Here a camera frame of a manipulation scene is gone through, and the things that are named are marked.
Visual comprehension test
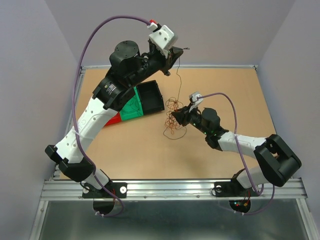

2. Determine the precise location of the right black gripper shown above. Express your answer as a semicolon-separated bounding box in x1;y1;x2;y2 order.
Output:
170;102;210;136

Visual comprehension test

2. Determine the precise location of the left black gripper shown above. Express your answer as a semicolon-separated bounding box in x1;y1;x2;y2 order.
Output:
128;45;184;87

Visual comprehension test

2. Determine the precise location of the orange black wire ball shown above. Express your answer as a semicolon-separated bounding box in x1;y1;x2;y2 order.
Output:
162;47;191;140

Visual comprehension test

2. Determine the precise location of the black plastic bin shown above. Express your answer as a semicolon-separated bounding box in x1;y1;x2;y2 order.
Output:
136;80;165;115

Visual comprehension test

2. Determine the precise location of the green plastic bin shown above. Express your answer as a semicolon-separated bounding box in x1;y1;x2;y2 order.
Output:
119;87;144;121

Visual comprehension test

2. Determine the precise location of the wire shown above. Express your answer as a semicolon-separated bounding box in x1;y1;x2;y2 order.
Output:
123;97;141;115

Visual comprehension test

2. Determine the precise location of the red plastic bin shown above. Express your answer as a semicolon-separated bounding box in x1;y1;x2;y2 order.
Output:
105;112;122;126

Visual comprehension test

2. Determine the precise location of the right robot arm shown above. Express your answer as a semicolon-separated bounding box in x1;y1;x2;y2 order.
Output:
172;106;302;197

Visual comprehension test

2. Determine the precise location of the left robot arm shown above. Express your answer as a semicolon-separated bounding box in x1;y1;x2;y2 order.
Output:
45;40;184;197

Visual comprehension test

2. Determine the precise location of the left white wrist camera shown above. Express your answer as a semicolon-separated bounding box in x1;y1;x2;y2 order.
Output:
147;22;178;58

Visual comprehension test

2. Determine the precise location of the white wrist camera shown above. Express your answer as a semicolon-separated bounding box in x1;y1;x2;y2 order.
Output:
189;91;204;112
147;22;178;58

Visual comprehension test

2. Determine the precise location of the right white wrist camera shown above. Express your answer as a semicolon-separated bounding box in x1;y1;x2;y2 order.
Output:
189;91;204;112

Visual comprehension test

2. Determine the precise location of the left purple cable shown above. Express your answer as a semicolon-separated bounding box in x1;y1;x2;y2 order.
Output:
71;15;156;218

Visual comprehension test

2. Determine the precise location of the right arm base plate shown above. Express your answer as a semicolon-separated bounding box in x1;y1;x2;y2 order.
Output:
211;181;258;198

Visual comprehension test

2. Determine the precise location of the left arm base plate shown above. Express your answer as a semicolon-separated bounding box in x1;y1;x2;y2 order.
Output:
82;181;128;199

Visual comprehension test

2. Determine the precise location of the aluminium frame rail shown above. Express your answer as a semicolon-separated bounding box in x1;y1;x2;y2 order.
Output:
30;65;320;240

